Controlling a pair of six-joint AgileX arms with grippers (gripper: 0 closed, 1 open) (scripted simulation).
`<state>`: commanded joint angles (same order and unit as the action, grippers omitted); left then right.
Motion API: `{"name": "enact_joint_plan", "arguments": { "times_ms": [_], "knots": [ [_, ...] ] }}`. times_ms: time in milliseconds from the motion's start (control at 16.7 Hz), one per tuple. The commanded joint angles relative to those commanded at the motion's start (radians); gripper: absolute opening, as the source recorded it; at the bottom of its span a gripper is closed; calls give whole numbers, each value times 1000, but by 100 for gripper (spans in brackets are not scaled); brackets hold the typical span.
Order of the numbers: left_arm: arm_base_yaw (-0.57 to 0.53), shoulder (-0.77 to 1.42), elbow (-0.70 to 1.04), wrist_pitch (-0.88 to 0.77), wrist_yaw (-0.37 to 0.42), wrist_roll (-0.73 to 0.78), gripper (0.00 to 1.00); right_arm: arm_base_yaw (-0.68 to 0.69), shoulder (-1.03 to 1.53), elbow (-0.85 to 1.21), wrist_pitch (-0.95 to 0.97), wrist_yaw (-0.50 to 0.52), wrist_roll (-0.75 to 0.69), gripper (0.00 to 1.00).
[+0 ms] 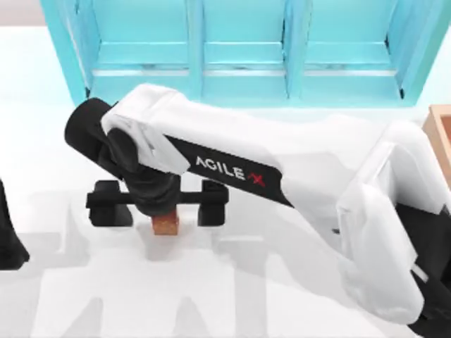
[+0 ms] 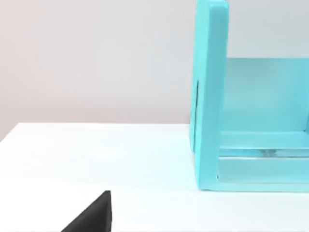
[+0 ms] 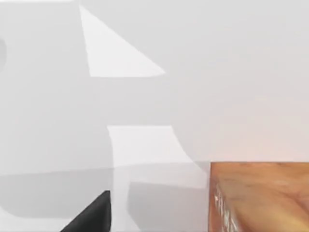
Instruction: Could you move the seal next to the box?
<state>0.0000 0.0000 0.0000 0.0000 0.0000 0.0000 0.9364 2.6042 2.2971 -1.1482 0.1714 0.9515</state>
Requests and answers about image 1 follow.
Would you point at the brown bread piece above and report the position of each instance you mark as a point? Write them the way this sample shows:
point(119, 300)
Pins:
point(165, 225)

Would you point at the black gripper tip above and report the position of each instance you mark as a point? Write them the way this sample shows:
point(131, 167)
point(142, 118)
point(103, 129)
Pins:
point(10, 232)

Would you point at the light blue rack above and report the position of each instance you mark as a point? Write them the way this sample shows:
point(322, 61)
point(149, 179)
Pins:
point(243, 53)

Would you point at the salmon-coloured shallow box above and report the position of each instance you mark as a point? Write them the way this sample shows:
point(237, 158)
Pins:
point(438, 130)

